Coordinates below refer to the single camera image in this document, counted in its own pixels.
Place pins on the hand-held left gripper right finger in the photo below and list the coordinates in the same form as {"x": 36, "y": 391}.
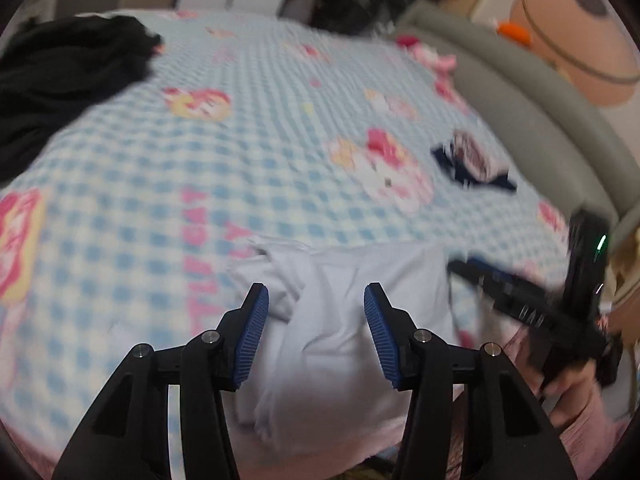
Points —
{"x": 382, "y": 335}

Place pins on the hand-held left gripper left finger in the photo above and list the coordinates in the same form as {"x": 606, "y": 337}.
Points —
{"x": 252, "y": 330}

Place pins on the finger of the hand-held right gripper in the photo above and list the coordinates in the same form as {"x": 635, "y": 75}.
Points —
{"x": 472, "y": 277}
{"x": 492, "y": 269}

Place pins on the white shirt with navy trim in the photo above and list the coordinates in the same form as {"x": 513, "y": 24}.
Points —
{"x": 340, "y": 320}

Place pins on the person's right forearm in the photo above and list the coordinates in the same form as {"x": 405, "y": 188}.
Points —
{"x": 595, "y": 440}

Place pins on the person's right hand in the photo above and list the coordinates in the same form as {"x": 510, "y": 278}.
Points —
{"x": 570, "y": 390}

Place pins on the navy cloth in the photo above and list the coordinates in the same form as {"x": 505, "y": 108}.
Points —
{"x": 475, "y": 165}

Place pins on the checkered cartoon printed blanket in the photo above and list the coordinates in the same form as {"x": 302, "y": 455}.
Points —
{"x": 150, "y": 210}

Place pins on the pink plush toy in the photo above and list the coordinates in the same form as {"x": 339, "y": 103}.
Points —
{"x": 430, "y": 55}

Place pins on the pink round lamp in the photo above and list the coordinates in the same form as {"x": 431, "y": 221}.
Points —
{"x": 575, "y": 35}

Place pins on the orange toy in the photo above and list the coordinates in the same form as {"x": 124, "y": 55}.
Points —
{"x": 512, "y": 31}

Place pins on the black garment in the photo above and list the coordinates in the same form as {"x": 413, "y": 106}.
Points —
{"x": 60, "y": 75}

